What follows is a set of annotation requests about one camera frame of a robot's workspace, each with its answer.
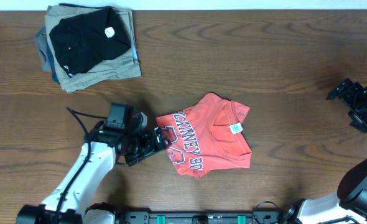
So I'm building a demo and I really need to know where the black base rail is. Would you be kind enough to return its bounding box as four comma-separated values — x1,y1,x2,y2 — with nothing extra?
83,211,284,224

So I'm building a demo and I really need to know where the grey folded garment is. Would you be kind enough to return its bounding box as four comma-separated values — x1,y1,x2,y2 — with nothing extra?
35,26,52,72

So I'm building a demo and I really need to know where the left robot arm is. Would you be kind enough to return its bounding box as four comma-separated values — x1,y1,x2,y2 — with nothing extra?
16,103,171,224

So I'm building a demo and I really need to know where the khaki folded garment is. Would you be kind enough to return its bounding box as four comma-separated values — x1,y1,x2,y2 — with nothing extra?
44,4,142,93

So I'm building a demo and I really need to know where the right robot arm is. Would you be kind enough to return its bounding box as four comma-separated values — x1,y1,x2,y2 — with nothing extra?
279,78,367,224

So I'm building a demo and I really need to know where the red printed t-shirt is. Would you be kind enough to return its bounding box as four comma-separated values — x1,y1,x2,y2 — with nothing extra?
156,93,252,178

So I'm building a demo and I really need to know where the black folded shirt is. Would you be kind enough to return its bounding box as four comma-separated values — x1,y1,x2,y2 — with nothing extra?
50,7,131,77

